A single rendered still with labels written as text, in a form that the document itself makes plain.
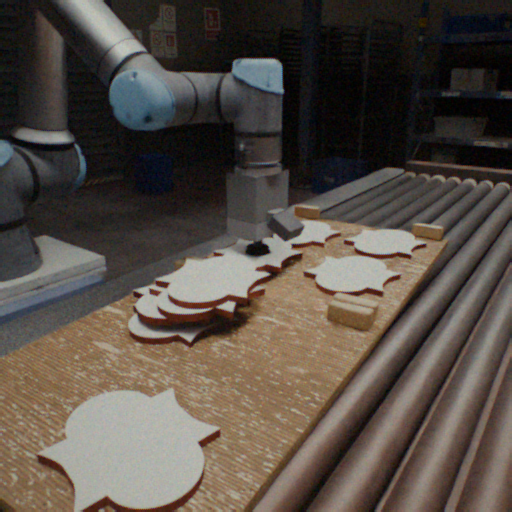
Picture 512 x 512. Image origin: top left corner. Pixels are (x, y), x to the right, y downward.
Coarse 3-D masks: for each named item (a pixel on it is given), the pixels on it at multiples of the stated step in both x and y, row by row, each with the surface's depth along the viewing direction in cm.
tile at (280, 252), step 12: (240, 240) 86; (264, 240) 86; (276, 240) 86; (216, 252) 80; (228, 252) 80; (240, 252) 80; (276, 252) 80; (288, 252) 80; (300, 252) 80; (264, 264) 75; (276, 264) 75
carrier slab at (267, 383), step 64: (128, 320) 62; (256, 320) 62; (320, 320) 62; (0, 384) 49; (64, 384) 49; (128, 384) 49; (192, 384) 49; (256, 384) 49; (320, 384) 49; (0, 448) 41; (256, 448) 41
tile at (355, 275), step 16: (352, 256) 81; (304, 272) 75; (320, 272) 74; (336, 272) 74; (352, 272) 74; (368, 272) 74; (384, 272) 74; (320, 288) 70; (336, 288) 69; (352, 288) 69; (368, 288) 69
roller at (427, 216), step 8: (464, 184) 147; (472, 184) 150; (456, 192) 137; (464, 192) 141; (440, 200) 128; (448, 200) 129; (456, 200) 134; (432, 208) 120; (440, 208) 123; (448, 208) 128; (416, 216) 114; (424, 216) 114; (432, 216) 117; (408, 224) 107; (424, 224) 111; (408, 232) 104
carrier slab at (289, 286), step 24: (336, 240) 92; (432, 240) 92; (288, 264) 80; (312, 264) 80; (408, 264) 80; (432, 264) 82; (288, 288) 71; (312, 288) 71; (384, 288) 71; (408, 288) 71; (384, 312) 64
